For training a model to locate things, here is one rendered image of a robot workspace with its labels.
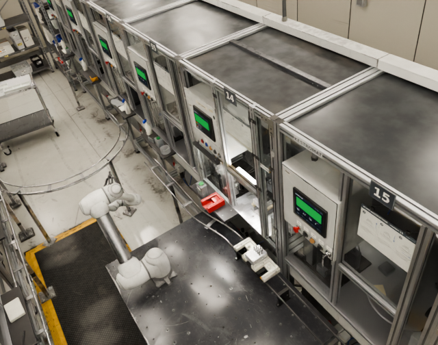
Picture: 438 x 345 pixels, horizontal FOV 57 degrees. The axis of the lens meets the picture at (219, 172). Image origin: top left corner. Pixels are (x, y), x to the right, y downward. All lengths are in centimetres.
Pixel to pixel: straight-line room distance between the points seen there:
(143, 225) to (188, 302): 173
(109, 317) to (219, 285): 130
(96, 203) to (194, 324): 107
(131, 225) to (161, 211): 37
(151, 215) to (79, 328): 142
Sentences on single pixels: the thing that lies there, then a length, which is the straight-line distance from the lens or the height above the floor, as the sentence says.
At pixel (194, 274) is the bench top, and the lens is 317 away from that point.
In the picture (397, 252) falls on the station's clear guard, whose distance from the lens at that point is 195.
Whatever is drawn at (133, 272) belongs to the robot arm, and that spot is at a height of 92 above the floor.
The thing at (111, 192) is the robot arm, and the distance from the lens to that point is 291.
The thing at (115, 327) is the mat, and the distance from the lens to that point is 392.
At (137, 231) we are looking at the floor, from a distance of 455.
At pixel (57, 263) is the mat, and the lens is 462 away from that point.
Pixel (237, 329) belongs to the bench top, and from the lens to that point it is 289.
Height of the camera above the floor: 323
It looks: 40 degrees down
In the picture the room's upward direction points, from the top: 10 degrees counter-clockwise
